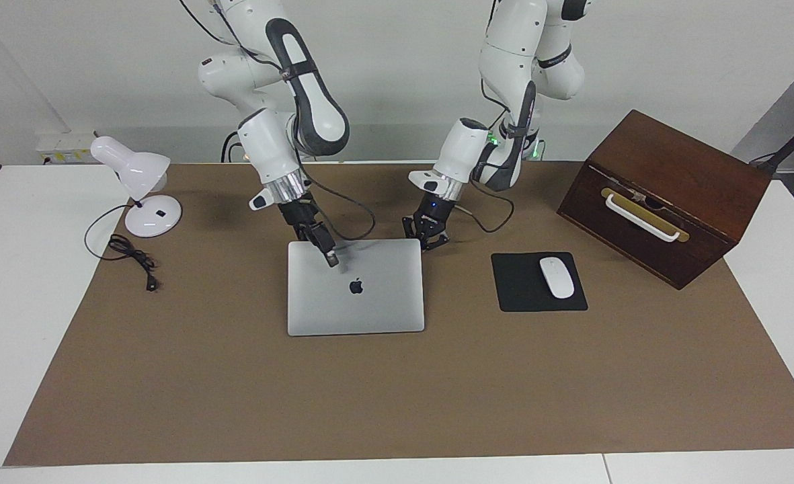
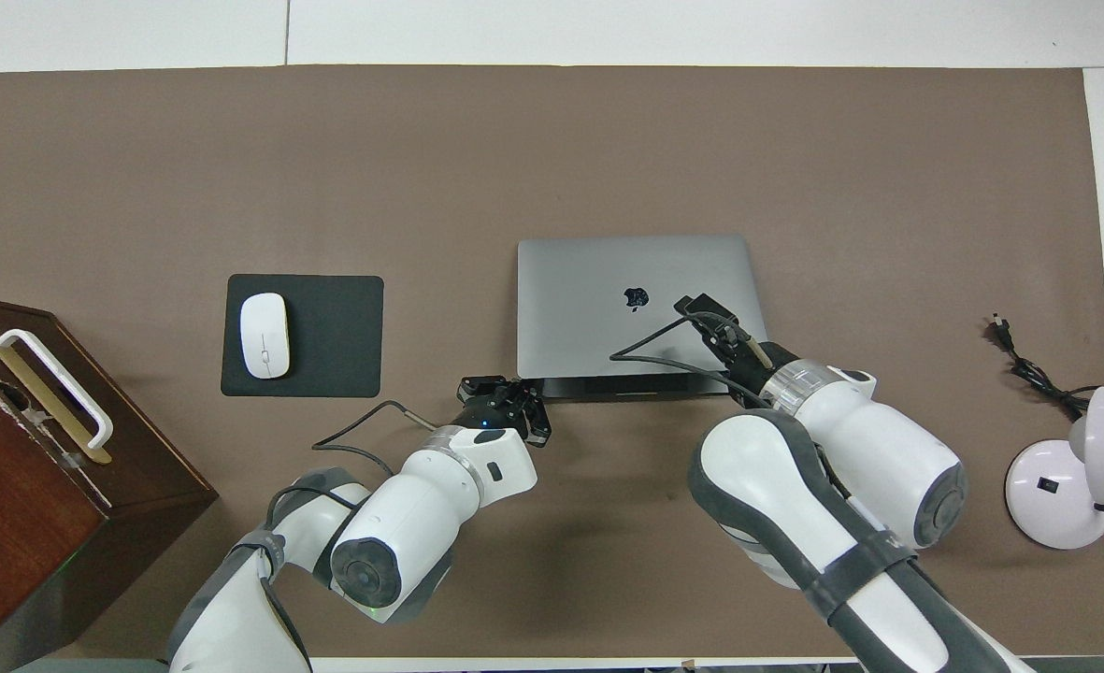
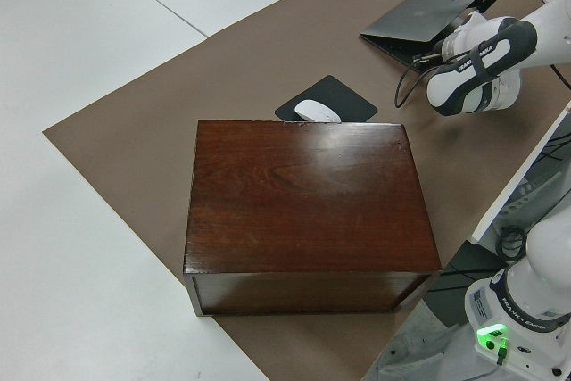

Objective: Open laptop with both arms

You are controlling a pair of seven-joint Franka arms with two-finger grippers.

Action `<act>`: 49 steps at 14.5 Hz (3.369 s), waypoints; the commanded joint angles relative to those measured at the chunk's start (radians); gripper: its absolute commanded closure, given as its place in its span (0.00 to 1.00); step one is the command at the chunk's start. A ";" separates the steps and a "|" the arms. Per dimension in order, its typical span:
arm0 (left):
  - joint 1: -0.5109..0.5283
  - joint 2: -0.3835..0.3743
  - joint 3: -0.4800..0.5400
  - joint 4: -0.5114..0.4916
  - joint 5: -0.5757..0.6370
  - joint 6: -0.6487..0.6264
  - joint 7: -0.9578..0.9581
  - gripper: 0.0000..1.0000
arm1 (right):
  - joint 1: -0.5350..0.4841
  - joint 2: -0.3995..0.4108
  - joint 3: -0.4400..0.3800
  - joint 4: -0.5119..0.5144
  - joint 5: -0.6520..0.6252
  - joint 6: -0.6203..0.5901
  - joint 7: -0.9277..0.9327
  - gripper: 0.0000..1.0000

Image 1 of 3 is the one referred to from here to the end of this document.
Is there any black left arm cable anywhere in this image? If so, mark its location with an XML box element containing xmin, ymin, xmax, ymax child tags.
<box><xmin>465</xmin><ymin>176</ymin><xmax>516</xmax><ymax>235</ymax></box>

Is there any black mouse pad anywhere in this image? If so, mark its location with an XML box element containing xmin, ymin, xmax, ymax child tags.
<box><xmin>490</xmin><ymin>251</ymin><xmax>589</xmax><ymax>314</ymax></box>

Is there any gold handle plate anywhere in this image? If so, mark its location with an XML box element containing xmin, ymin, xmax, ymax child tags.
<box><xmin>600</xmin><ymin>187</ymin><xmax>691</xmax><ymax>244</ymax></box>

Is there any brown table mat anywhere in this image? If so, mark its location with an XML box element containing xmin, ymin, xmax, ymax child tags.
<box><xmin>3</xmin><ymin>161</ymin><xmax>794</xmax><ymax>467</ymax></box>

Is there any dark wooden box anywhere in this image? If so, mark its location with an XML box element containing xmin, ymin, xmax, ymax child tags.
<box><xmin>556</xmin><ymin>109</ymin><xmax>772</xmax><ymax>291</ymax></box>

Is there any white wall power strip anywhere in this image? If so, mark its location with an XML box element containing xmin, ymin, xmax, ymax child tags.
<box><xmin>36</xmin><ymin>130</ymin><xmax>99</xmax><ymax>166</ymax></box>

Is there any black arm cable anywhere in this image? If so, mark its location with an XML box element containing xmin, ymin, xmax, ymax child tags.
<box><xmin>293</xmin><ymin>148</ymin><xmax>377</xmax><ymax>242</ymax></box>
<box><xmin>465</xmin><ymin>176</ymin><xmax>516</xmax><ymax>235</ymax></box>

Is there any white computer mouse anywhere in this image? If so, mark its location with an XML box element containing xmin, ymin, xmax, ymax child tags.
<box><xmin>539</xmin><ymin>256</ymin><xmax>576</xmax><ymax>300</ymax></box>

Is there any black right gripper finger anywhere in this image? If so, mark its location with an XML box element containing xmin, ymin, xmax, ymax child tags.
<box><xmin>292</xmin><ymin>225</ymin><xmax>323</xmax><ymax>255</ymax></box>
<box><xmin>309</xmin><ymin>223</ymin><xmax>341</xmax><ymax>269</ymax></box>

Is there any silver apple laptop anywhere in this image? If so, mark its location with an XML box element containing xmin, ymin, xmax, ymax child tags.
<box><xmin>286</xmin><ymin>238</ymin><xmax>426</xmax><ymax>337</ymax></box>

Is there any white desk lamp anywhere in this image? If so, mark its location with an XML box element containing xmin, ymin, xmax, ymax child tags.
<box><xmin>90</xmin><ymin>135</ymin><xmax>183</xmax><ymax>239</ymax></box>

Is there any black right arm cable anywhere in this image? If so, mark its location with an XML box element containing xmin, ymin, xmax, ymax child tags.
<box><xmin>293</xmin><ymin>148</ymin><xmax>377</xmax><ymax>242</ymax></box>

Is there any black lamp power cable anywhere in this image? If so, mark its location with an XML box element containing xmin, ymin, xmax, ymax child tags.
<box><xmin>83</xmin><ymin>204</ymin><xmax>163</xmax><ymax>292</ymax></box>

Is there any white box handle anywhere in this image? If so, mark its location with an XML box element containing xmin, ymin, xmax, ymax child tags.
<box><xmin>604</xmin><ymin>193</ymin><xmax>682</xmax><ymax>243</ymax></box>

